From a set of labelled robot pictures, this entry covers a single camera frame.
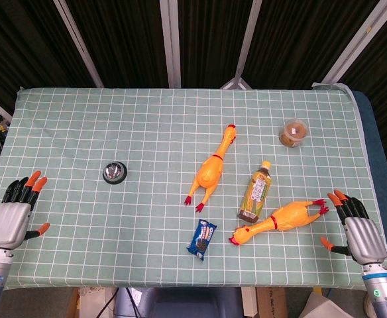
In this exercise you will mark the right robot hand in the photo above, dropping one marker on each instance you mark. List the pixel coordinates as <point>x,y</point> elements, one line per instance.
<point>362,232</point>

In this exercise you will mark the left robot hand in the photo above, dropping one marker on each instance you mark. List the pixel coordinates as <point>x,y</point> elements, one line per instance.
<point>6,220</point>

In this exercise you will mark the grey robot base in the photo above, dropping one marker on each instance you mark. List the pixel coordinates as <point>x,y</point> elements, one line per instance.
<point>180,303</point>

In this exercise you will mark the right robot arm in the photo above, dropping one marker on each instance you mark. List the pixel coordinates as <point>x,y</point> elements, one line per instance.
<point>380,288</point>

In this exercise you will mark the shiny metal cup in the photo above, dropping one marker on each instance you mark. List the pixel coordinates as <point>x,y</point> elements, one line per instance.
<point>114,172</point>

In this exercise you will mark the green grid-patterned table mat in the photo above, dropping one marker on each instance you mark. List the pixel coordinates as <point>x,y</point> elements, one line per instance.
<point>167,132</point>

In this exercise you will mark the yellow rubber chicken toy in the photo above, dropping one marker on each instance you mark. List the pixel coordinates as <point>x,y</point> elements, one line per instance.
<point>210,169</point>
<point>279,220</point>

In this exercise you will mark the blue table pad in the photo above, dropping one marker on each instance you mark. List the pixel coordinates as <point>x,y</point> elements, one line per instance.
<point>375,149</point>

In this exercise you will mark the green tea bottle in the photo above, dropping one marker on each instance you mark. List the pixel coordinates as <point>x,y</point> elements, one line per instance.
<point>255,195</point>

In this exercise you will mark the cardboard box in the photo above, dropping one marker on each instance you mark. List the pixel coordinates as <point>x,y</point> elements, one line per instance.
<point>271,302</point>

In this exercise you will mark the brown lidded cup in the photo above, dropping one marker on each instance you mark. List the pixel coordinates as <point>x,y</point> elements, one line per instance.
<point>293,133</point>

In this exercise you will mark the blue oreo cookie packet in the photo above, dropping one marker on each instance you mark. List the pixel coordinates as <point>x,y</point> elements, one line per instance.
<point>201,240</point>

